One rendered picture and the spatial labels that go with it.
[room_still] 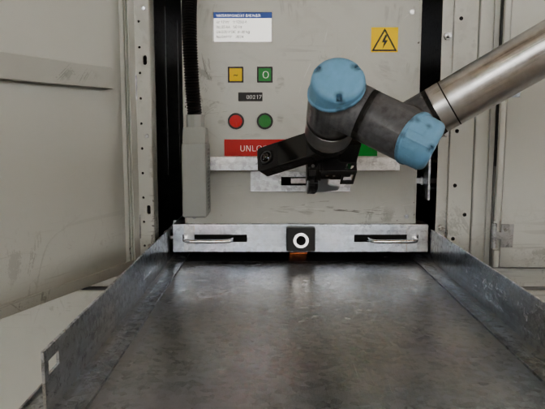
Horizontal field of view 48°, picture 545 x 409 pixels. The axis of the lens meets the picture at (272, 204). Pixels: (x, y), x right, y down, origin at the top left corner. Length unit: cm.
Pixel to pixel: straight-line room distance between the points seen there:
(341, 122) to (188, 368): 38
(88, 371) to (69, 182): 48
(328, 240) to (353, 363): 57
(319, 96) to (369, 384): 37
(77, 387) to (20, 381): 72
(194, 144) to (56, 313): 46
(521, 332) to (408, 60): 64
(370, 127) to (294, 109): 46
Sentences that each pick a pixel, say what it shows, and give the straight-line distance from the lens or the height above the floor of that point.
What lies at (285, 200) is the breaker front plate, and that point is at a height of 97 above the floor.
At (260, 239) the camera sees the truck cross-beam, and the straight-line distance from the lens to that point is 130.
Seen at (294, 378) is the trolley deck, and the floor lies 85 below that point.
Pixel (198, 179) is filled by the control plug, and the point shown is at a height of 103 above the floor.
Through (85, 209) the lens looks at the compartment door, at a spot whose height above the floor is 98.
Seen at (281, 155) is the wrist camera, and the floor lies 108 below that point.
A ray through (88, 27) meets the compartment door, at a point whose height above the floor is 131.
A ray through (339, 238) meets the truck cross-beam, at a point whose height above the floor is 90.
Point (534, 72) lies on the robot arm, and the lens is 97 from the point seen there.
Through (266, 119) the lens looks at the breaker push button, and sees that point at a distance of 128.
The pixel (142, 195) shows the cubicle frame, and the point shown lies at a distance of 128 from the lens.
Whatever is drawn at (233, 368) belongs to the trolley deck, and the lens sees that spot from 75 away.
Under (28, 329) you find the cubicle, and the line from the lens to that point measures 139.
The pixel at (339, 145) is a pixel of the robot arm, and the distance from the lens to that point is 93.
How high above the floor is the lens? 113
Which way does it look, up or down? 7 degrees down
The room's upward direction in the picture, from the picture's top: straight up
